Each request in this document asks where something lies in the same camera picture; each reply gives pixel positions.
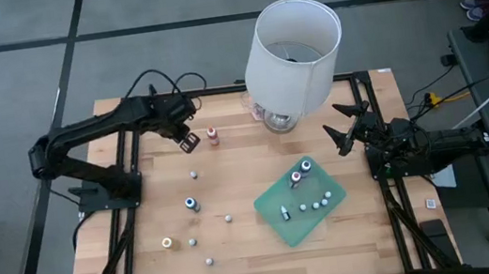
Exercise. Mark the yellow power plug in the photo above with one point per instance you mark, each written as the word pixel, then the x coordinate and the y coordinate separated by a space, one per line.
pixel 432 98

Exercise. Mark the small white tag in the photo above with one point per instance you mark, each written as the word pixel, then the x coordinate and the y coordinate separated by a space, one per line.
pixel 430 203

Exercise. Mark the large pink food coloring bottle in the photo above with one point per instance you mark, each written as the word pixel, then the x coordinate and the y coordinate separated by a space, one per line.
pixel 295 177

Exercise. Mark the pink small bottle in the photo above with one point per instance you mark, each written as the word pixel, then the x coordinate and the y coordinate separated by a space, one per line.
pixel 212 136

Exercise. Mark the large dark-capped food coloring bottle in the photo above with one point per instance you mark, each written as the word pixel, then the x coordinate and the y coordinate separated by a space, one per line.
pixel 305 166

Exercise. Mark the white paper sheet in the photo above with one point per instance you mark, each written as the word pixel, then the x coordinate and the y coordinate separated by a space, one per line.
pixel 446 176

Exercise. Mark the large blue food coloring bottle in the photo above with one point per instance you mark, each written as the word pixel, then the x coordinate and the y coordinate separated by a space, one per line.
pixel 192 204

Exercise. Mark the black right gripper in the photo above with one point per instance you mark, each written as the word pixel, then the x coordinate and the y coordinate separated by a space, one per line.
pixel 364 128

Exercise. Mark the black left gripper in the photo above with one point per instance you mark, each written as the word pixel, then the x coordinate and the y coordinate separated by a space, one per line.
pixel 173 115

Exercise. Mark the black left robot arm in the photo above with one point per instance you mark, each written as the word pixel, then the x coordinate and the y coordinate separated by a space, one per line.
pixel 82 130

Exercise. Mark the green translucent plastic bin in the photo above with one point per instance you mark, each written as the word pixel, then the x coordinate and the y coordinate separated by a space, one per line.
pixel 317 222

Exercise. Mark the large yellow food coloring bottle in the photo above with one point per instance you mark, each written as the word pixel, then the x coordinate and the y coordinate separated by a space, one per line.
pixel 167 242

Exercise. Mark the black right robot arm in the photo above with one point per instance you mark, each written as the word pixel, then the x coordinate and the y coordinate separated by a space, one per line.
pixel 439 144

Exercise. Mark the silver table lamp white shade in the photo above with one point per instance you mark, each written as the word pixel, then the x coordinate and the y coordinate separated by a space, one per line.
pixel 284 79

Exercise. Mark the small silver bead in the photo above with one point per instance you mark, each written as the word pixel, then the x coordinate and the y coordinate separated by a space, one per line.
pixel 228 217

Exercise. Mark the black flat device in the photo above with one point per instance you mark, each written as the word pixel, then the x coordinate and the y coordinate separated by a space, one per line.
pixel 434 232

